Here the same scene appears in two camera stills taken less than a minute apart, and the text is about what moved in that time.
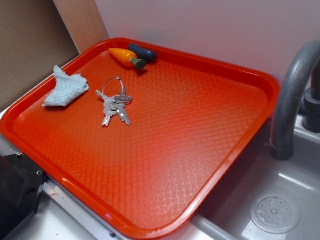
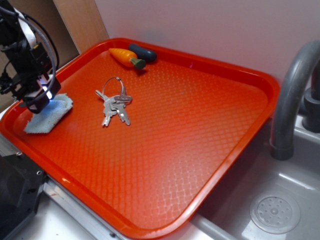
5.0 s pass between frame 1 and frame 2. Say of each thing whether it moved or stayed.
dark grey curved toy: stayed
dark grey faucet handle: stayed
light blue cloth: moved
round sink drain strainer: stayed
